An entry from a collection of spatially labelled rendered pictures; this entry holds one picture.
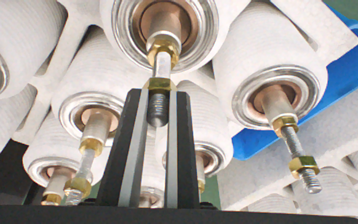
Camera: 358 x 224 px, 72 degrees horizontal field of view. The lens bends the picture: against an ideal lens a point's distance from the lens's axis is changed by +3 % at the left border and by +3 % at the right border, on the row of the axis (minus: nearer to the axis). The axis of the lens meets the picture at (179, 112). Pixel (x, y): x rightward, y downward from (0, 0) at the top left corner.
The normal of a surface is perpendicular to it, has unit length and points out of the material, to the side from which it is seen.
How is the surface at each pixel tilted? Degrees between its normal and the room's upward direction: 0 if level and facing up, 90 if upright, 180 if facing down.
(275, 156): 90
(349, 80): 88
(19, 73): 43
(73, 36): 0
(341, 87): 88
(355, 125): 90
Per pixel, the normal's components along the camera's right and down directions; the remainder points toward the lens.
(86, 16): 0.00, 0.69
